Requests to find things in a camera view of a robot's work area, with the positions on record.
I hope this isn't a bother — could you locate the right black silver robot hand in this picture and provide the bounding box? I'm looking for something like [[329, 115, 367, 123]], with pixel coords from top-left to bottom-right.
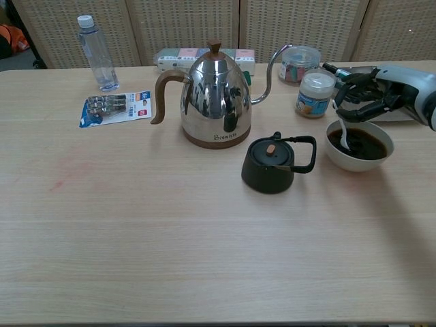
[[332, 66, 436, 132]]

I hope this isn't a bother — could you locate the small white plastic spoon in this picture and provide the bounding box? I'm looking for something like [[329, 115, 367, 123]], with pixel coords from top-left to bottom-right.
[[335, 104, 354, 152]]

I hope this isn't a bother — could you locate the white bowl of dark liquid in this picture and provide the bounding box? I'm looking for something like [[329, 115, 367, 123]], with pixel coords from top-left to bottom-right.
[[325, 119, 395, 172]]

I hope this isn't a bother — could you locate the stainless steel tray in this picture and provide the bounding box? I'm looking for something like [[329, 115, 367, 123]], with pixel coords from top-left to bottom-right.
[[332, 65, 423, 123]]

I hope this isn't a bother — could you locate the black green marker pen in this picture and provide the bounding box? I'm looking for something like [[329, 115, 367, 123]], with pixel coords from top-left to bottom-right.
[[322, 62, 350, 78]]

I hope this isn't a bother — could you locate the small jar with white lid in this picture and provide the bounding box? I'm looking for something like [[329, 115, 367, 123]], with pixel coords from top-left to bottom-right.
[[294, 69, 337, 119]]

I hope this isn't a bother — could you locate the clear jar of coloured clips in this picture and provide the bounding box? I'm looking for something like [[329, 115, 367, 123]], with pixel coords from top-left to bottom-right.
[[278, 45, 323, 84]]

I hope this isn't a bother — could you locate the small black teapot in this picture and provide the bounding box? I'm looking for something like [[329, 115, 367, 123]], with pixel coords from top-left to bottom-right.
[[240, 131, 317, 196]]

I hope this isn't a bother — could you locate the stainless steel gooseneck kettle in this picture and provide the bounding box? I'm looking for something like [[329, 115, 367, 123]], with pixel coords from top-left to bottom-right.
[[150, 39, 294, 150]]

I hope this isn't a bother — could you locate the wooden woven folding screen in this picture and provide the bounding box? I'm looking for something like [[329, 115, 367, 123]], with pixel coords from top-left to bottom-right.
[[12, 0, 436, 69]]

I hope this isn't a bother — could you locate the multicolour tissue packet bundle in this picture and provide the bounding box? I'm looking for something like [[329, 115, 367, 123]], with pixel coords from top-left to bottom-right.
[[156, 47, 257, 74]]

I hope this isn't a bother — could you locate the binder clips blister pack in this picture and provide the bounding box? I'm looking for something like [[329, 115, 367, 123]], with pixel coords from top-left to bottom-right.
[[78, 90, 153, 129]]

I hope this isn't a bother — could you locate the clear plastic water bottle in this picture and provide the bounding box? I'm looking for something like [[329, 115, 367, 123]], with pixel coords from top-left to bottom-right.
[[76, 14, 120, 93]]

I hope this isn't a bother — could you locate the black tripod stand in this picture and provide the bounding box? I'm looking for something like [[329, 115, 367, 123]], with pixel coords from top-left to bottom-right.
[[5, 0, 47, 69]]

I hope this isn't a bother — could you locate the orange bag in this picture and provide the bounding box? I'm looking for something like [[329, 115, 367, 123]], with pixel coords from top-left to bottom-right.
[[0, 23, 30, 54]]

